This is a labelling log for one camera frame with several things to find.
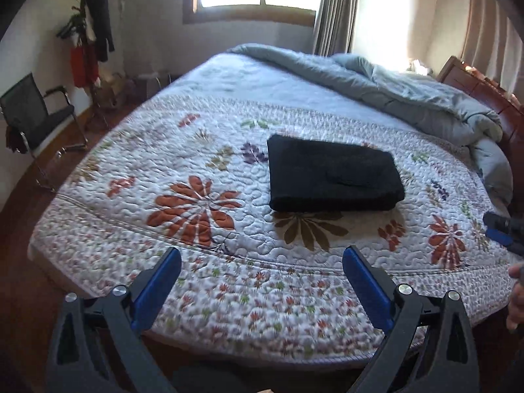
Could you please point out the red hanging garment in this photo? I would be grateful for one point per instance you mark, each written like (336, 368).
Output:
(84, 65)

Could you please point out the bed with floral quilt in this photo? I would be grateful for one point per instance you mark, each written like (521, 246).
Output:
(163, 172)

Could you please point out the grey-blue duvet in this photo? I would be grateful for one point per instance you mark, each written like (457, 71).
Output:
(409, 94)

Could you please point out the coat rack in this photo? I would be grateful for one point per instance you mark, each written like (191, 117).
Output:
(84, 20)

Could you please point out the beige bag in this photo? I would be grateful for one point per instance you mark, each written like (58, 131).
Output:
(114, 90)

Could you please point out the black pants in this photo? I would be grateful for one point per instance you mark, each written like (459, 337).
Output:
(331, 176)

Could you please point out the pleated wall curtain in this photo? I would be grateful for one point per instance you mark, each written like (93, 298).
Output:
(491, 20)

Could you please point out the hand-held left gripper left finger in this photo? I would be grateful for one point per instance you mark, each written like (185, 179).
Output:
(157, 286)

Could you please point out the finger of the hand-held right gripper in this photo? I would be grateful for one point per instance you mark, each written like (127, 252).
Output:
(499, 236)
(503, 222)

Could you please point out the person's right hand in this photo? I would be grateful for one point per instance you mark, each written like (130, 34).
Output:
(516, 307)

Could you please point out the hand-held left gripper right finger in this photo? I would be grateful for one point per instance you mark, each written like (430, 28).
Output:
(366, 286)

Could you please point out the black hanging garment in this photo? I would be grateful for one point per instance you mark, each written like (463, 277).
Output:
(100, 20)

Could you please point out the white tissue box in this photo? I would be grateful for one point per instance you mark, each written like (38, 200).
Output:
(419, 66)

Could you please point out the red-brown wooden headboard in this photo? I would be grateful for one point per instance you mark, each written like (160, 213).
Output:
(491, 98)

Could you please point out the grey window curtain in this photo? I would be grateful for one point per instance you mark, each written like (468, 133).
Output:
(335, 12)

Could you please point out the black mesh chair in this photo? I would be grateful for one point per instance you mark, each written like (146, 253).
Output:
(37, 118)

